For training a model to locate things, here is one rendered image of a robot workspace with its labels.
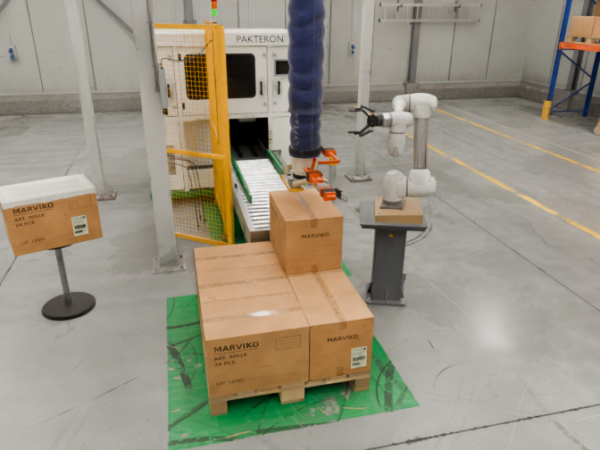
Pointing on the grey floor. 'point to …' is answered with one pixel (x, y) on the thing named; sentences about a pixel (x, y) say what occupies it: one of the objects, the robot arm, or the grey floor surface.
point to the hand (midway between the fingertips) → (350, 121)
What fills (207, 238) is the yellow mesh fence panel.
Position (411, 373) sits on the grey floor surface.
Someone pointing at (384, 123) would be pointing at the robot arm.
